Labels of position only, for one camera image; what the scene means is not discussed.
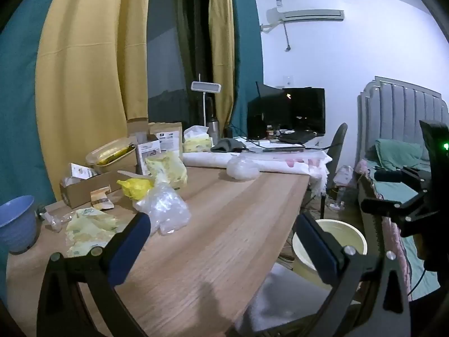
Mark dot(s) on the orange printed paper packet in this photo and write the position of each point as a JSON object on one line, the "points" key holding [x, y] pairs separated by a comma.
{"points": [[100, 198]]}

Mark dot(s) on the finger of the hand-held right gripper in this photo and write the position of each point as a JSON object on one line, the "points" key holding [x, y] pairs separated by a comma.
{"points": [[387, 176], [377, 207]]}

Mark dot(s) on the white printed packet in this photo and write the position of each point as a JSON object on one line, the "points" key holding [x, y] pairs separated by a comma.
{"points": [[81, 171]]}

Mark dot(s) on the teal curtain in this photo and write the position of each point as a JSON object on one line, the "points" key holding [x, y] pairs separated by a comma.
{"points": [[247, 59], [17, 112]]}

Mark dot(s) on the small green object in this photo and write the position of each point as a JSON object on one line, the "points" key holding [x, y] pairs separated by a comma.
{"points": [[42, 212]]}

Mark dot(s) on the black keyboard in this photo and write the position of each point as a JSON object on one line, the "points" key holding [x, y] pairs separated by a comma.
{"points": [[296, 137]]}

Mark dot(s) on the teal bed sheet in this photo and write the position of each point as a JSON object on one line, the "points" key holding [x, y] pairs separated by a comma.
{"points": [[389, 186]]}

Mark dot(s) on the blue bowl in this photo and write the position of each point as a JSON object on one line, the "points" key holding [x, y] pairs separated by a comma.
{"points": [[15, 224]]}

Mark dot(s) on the pink patterned bed cover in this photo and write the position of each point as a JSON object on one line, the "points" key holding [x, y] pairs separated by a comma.
{"points": [[393, 231]]}

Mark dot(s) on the white plastic spoon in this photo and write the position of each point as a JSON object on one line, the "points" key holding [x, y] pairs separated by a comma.
{"points": [[131, 174]]}

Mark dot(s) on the pale yellow plastic bag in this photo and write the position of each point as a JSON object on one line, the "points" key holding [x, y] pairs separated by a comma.
{"points": [[166, 168]]}

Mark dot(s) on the white printed box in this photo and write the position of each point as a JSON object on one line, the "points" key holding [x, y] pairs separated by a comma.
{"points": [[149, 151]]}

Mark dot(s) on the brown jar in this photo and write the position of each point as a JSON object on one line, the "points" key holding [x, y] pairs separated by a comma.
{"points": [[269, 131]]}

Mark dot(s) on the large clear plastic bag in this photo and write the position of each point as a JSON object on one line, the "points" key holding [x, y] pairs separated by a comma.
{"points": [[165, 207]]}

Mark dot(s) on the dark cloth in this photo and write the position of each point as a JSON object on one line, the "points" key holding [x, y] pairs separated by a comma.
{"points": [[228, 145]]}

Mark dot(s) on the white air conditioner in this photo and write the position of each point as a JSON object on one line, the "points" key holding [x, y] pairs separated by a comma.
{"points": [[305, 14]]}

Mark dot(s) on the white pink printed tablecloth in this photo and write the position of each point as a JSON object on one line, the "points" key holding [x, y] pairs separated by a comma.
{"points": [[298, 163]]}

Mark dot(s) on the air conditioner pipe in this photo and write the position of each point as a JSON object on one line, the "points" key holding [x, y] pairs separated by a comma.
{"points": [[287, 35]]}

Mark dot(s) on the steel thermos bottle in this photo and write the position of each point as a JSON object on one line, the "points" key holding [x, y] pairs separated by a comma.
{"points": [[212, 126]]}

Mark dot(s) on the open cardboard box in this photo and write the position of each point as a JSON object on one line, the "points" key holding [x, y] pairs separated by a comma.
{"points": [[87, 187]]}

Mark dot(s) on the clear plastic wrapper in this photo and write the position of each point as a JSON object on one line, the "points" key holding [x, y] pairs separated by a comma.
{"points": [[58, 222]]}

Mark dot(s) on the grey office chair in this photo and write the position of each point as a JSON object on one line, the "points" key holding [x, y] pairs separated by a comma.
{"points": [[338, 140]]}

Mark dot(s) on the crumpled clear plastic bag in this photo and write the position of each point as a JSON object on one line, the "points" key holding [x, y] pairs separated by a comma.
{"points": [[242, 168]]}

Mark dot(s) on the white desk lamp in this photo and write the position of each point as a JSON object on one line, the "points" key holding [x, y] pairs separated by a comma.
{"points": [[205, 87]]}

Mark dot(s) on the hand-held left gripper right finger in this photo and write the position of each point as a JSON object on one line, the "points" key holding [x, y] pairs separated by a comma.
{"points": [[315, 249]]}

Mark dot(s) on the white wall socket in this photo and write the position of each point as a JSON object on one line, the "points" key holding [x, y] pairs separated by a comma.
{"points": [[288, 79]]}

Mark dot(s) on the brown printed carton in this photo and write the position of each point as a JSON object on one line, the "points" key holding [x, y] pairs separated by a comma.
{"points": [[170, 138]]}

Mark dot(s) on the cream trash bin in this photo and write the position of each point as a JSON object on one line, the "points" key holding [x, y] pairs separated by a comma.
{"points": [[336, 235]]}

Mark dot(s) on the white wrapped item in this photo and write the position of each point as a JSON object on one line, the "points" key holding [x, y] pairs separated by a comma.
{"points": [[70, 181]]}

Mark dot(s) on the pale green paper bag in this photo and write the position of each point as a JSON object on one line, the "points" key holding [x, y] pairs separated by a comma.
{"points": [[89, 230]]}

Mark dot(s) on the yellow curtain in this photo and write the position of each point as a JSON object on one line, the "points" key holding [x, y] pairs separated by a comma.
{"points": [[221, 42], [87, 59]]}

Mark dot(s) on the black computer monitor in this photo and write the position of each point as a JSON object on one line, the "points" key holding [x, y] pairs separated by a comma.
{"points": [[266, 112], [305, 110]]}

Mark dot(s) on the yellow tissue box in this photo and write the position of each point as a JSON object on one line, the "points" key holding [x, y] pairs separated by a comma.
{"points": [[198, 142]]}

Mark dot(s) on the white power strip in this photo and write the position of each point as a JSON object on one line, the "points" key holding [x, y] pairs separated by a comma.
{"points": [[336, 204]]}

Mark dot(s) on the grey padded headboard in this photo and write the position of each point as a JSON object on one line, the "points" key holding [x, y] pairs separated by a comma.
{"points": [[396, 112]]}

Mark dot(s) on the grey seat cushion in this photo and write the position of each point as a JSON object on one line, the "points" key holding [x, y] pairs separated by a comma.
{"points": [[280, 298]]}

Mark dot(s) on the kraft food bowl clear lid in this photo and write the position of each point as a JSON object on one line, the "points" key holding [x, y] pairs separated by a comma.
{"points": [[112, 152]]}

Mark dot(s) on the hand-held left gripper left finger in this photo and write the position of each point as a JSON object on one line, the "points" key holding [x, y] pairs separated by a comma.
{"points": [[129, 245]]}

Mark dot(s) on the dark window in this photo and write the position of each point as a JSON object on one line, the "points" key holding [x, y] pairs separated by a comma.
{"points": [[168, 59]]}

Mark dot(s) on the dark flat tablet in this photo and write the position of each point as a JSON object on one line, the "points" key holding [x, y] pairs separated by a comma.
{"points": [[280, 149]]}

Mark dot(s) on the white plastic bag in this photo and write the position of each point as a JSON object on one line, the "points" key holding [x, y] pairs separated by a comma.
{"points": [[343, 176]]}

